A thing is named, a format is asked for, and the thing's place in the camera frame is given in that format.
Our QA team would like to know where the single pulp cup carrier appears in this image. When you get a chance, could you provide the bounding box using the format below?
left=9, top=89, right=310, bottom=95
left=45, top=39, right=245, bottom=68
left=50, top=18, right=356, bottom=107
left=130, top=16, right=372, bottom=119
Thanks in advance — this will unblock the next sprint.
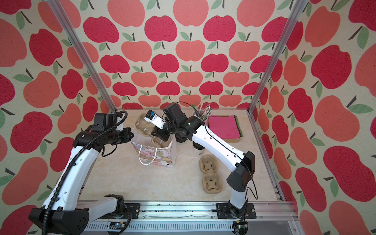
left=134, top=113, right=169, bottom=147

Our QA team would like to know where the animal print paper gift bag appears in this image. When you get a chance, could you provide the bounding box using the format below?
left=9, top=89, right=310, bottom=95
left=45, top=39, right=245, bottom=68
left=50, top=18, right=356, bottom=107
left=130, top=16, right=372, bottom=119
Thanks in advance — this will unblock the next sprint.
left=131, top=135, right=177, bottom=168

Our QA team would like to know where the white paper coffee cup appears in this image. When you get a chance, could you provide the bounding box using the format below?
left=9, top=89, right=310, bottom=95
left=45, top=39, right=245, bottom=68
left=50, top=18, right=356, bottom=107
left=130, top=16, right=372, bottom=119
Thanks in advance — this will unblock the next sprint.
left=193, top=146, right=205, bottom=155

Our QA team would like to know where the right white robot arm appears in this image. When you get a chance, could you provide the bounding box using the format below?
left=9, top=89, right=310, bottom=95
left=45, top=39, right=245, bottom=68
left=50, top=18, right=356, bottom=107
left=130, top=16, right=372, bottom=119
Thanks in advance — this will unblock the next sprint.
left=145, top=102, right=255, bottom=218

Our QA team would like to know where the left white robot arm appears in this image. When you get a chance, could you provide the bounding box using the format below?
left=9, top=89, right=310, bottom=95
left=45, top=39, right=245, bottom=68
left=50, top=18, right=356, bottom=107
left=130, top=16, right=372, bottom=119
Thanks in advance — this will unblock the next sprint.
left=28, top=127, right=134, bottom=235

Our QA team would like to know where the pink napkin stack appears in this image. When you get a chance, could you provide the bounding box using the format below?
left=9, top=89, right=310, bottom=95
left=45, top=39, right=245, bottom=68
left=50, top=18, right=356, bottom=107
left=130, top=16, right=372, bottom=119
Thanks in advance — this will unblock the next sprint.
left=208, top=115, right=234, bottom=140

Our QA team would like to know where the stack of pulp cup carriers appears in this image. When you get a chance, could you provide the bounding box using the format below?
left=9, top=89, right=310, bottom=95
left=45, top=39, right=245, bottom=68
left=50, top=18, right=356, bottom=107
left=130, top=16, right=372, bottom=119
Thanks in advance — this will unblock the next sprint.
left=199, top=155, right=223, bottom=194

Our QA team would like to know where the cardboard napkin tray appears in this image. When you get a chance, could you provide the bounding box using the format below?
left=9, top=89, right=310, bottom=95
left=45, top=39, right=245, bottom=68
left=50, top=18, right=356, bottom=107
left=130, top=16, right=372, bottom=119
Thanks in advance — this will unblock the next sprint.
left=225, top=116, right=243, bottom=143

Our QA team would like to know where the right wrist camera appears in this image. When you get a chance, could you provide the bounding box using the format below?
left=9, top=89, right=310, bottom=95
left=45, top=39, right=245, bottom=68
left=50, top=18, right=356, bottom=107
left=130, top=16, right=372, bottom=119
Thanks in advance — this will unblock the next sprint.
left=144, top=110, right=166, bottom=130

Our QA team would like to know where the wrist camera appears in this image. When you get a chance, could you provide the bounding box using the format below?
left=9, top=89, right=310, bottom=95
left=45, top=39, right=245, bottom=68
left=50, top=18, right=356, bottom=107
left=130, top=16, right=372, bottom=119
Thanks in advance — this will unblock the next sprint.
left=144, top=110, right=166, bottom=130
left=92, top=113, right=117, bottom=132

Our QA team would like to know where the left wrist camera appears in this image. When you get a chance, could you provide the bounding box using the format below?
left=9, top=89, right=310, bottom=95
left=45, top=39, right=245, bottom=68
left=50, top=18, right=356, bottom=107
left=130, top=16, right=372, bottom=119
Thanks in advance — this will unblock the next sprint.
left=92, top=113, right=117, bottom=132

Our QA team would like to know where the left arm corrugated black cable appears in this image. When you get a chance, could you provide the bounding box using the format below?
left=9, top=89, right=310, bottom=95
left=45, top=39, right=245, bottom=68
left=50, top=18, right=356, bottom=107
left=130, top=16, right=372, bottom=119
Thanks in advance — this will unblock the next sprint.
left=41, top=110, right=128, bottom=235

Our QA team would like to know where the left aluminium frame post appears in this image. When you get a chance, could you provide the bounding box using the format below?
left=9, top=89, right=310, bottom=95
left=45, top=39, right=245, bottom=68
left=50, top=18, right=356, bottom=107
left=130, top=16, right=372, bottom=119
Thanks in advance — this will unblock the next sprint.
left=47, top=0, right=117, bottom=113

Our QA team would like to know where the aluminium frame post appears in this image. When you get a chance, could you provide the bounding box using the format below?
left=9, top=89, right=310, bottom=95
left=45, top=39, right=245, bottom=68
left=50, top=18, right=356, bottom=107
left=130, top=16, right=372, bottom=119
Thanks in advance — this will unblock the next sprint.
left=47, top=0, right=117, bottom=113
left=248, top=0, right=307, bottom=114

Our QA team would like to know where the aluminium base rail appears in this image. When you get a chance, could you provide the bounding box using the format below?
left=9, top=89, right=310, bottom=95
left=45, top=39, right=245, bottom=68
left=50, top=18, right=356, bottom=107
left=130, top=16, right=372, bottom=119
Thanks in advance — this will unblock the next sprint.
left=77, top=200, right=304, bottom=235

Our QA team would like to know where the right aluminium frame post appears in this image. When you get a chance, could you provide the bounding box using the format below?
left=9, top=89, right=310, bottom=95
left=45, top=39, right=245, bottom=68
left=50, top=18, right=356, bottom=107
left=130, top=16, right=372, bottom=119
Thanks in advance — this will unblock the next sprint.
left=248, top=0, right=307, bottom=114

